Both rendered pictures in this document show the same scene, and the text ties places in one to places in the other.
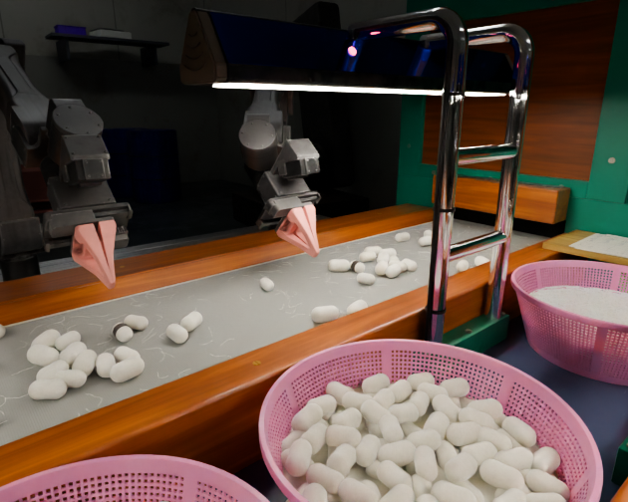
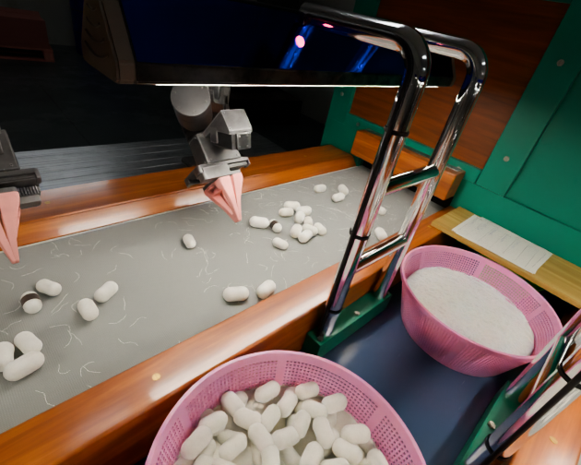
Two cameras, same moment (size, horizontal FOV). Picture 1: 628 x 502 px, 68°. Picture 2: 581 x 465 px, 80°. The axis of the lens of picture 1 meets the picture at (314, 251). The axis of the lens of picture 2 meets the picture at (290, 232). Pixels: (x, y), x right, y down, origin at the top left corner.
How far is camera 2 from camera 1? 0.22 m
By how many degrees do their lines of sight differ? 18
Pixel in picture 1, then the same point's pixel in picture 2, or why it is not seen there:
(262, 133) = (195, 98)
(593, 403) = (439, 394)
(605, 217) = (485, 203)
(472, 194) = not seen: hidden behind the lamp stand
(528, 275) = (415, 257)
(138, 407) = (17, 448)
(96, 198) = not seen: outside the picture
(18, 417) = not seen: outside the picture
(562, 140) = (471, 128)
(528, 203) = not seen: hidden behind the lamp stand
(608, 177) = (498, 172)
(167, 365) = (72, 352)
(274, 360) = (174, 373)
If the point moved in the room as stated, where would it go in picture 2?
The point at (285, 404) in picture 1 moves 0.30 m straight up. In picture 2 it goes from (177, 431) to (180, 142)
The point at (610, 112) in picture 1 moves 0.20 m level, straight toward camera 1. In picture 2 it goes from (520, 116) to (526, 134)
